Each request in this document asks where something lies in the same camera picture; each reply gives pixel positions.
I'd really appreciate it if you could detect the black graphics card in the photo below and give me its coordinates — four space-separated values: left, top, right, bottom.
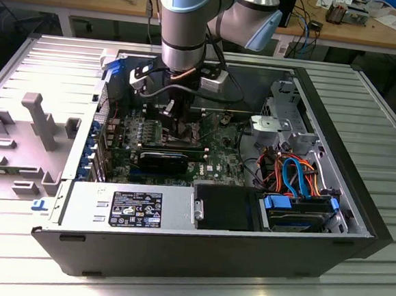
137 150 191 176

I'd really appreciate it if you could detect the silver metal drive cage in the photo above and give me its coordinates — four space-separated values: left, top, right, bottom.
247 77 327 155

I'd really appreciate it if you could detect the copper wound transformer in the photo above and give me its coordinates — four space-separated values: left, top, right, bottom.
325 3 350 26

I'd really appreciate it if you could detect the blue plastic clip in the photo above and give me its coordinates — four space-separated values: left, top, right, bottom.
30 199 49 213

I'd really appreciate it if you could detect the blue data wire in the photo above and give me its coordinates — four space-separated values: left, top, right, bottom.
278 157 318 202

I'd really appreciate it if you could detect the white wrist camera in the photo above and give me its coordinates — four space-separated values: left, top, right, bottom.
198 68 229 93

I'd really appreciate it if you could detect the grey metal device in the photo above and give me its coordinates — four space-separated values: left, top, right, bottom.
343 7 371 27

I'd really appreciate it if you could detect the black PC case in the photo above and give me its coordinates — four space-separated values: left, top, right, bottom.
27 42 396 296

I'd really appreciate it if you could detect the black desktop tower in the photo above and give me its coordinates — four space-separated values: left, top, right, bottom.
274 0 300 29

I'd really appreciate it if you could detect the silver power supply unit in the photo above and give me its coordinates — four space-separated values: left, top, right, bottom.
50 176 201 238

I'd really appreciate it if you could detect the orange power wire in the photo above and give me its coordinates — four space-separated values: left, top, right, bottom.
259 149 326 199

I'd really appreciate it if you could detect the grey parts rack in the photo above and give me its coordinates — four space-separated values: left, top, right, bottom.
0 90 85 208

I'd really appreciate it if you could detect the hard disk drive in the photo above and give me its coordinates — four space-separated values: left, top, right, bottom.
265 208 330 237

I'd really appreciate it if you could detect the silver green CPU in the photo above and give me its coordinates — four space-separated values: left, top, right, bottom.
169 124 190 142

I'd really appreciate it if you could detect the blue disk carrier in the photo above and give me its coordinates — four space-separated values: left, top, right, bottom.
262 191 341 218

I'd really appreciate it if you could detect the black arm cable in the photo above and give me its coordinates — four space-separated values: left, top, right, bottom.
140 23 251 107

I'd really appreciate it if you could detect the green motherboard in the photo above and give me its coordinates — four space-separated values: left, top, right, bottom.
104 103 256 194

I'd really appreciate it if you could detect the CPU socket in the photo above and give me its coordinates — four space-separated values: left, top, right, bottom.
157 119 202 148

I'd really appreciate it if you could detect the white paper sheet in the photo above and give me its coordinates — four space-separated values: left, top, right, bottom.
373 7 396 31

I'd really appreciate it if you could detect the RAM slot with white clips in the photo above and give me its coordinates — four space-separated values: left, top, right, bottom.
136 143 209 153
136 147 209 158

